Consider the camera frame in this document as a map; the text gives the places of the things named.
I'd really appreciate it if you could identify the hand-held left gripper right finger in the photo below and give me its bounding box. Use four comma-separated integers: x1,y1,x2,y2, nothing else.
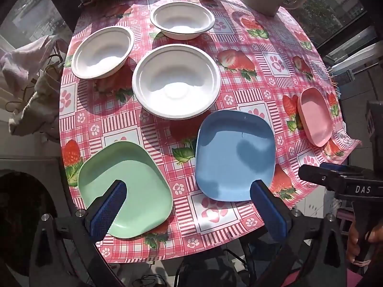
250,181,350,287

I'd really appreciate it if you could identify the pink strawberry paw tablecloth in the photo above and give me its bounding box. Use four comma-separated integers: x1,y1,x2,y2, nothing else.
58,0,362,265

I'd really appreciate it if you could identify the pale pink towel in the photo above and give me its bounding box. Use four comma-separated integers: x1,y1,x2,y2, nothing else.
0,34,68,90

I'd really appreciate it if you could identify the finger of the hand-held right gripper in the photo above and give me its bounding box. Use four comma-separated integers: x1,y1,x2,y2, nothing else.
320,162,352,175
298,164,340,193

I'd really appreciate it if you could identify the person's right hand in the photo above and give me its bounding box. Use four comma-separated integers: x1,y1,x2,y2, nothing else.
346,220,376,264

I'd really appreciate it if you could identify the beige cloth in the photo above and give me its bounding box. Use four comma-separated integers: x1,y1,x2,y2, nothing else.
9,66,62,139

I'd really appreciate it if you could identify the blue square plate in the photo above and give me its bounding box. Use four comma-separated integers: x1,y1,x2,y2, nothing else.
194,110,276,202

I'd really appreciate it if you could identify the black cable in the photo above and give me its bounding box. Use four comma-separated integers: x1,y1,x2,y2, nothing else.
132,270,169,287

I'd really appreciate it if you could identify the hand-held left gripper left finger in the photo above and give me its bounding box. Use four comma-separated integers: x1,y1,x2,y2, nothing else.
28,179,129,287

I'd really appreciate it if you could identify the white paper bowl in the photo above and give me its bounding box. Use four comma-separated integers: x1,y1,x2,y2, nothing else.
132,44,222,121
71,26,136,80
150,1,216,40

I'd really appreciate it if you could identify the pink square plate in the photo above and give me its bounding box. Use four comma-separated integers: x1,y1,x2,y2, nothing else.
297,87,334,148

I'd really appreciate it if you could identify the green square plate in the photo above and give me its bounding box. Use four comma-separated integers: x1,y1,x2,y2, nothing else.
77,140,174,240

